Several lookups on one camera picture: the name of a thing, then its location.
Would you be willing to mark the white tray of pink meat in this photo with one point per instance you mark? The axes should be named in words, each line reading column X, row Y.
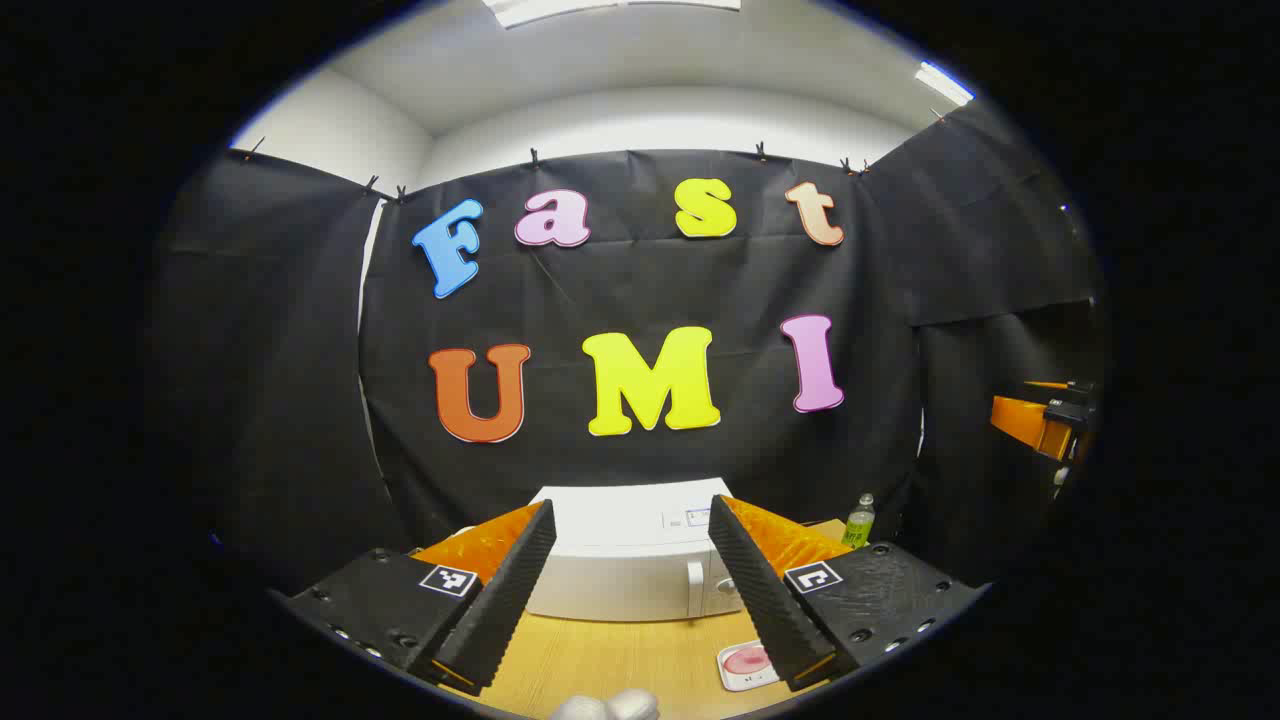
column 745, row 662

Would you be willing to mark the green drink bottle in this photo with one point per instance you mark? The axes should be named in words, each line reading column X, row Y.
column 858, row 525

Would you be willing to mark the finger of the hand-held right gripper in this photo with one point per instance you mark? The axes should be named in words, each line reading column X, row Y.
column 1025, row 422

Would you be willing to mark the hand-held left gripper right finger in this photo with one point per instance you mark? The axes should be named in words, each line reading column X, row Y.
column 765, row 600

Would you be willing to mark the ceiling light panel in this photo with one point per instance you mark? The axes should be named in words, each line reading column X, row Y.
column 943, row 84
column 600, row 8

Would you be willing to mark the white microwave oven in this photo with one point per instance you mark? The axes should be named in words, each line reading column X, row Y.
column 620, row 560

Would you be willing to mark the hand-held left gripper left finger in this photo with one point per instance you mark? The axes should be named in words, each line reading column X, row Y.
column 505, row 600

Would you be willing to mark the black backdrop cloth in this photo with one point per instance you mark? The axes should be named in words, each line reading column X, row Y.
column 650, row 290

